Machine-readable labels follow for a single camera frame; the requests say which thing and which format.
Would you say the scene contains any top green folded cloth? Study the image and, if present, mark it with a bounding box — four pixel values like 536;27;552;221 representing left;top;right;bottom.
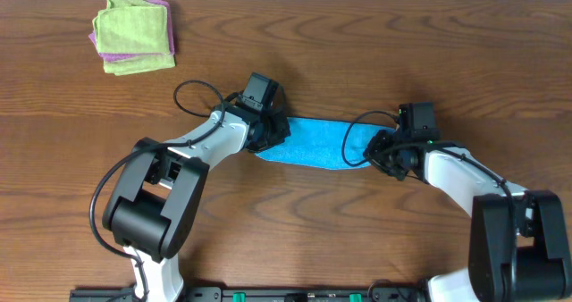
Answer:
92;0;171;55

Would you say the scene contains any black camera cable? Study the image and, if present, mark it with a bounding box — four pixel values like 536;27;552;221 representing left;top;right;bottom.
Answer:
341;109;519;302
88;79;242;302

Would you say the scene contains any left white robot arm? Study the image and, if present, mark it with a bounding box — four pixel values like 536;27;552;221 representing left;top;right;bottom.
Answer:
102;105;290;301

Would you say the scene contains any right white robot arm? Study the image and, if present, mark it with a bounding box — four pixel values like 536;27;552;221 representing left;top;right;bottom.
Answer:
364;130;571;301

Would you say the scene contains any right black camera cable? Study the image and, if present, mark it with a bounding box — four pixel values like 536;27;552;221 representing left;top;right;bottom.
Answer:
341;109;519;302

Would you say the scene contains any purple folded cloth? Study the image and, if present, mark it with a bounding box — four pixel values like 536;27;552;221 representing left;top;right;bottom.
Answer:
88;0;175;62

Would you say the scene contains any bottom green folded cloth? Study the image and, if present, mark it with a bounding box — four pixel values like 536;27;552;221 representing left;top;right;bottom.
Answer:
103;55;176;76

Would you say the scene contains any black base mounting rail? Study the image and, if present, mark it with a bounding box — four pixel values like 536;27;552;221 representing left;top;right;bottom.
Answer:
68;285;430;302

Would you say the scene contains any green folded cloth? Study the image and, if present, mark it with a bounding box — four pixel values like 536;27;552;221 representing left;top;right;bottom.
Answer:
92;0;171;55
103;55;176;76

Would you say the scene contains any left black camera cable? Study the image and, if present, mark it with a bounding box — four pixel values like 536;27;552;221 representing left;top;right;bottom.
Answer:
88;79;242;302

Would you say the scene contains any blue microfiber cloth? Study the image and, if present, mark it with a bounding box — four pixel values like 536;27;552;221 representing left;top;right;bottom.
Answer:
257;117;394;171

